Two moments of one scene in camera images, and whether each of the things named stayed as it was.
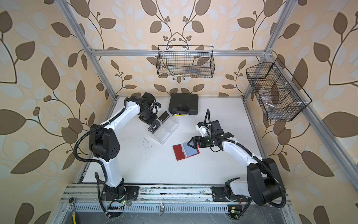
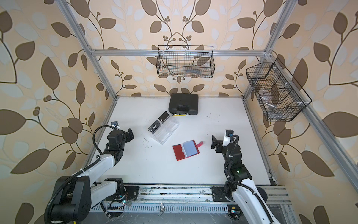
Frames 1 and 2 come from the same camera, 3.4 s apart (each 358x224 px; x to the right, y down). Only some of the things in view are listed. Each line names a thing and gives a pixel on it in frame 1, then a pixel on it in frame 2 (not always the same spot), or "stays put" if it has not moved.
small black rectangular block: [163, 116] stays put
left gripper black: [150, 122] to [127, 138]
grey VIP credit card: [153, 128] stays put
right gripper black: [195, 139] to [220, 145]
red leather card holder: [183, 150] stays put
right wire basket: [281, 97] stays put
